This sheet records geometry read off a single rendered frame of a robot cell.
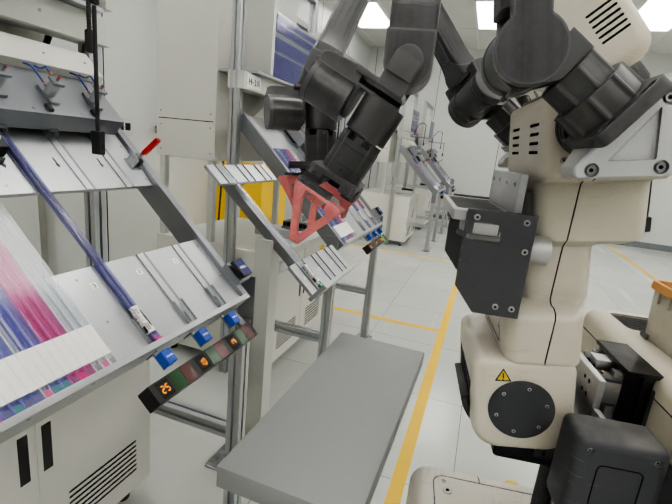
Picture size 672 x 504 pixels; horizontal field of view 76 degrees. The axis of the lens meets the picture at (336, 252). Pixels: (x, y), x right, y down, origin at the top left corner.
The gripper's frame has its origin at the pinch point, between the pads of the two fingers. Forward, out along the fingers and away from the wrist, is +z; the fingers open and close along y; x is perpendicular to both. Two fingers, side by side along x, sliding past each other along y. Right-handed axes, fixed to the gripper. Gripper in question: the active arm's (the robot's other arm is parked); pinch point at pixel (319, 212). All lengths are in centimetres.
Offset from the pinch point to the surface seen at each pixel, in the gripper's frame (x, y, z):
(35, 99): -14, -60, -21
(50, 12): -3, -69, -42
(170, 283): -4.5, -34.2, 17.5
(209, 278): 7.4, -34.0, 19.0
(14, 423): -43, -21, 25
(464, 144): 750, -104, -53
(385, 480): 57, -3, 99
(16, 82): -15, -63, -24
